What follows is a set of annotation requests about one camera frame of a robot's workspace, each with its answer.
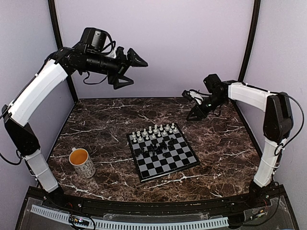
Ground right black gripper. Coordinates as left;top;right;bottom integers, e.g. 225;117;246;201
187;93;227;121

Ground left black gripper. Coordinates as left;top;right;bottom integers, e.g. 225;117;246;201
81;47;149;89

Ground black grey chess board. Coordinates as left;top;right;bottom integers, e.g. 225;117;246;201
126;123;200;183

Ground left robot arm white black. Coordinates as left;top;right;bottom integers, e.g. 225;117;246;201
1;27;148;209

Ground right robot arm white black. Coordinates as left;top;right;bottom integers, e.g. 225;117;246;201
182;74;303;188

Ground pile of black pieces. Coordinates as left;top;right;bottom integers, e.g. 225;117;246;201
133;138;176;158

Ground patterned mug with yellow interior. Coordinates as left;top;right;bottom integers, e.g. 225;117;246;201
69;148;96;179

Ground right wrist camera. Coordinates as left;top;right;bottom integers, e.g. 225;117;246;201
182;90;203;104

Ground left black frame post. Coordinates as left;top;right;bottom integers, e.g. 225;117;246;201
47;0;79;103

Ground black frame post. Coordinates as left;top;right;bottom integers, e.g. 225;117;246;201
238;0;261;81
47;0;79;103

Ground right black frame post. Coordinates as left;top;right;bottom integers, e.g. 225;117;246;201
238;0;261;81

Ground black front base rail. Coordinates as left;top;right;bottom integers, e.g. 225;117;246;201
26;184;286;219

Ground white slotted cable duct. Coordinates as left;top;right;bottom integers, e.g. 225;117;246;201
30;205;229;230

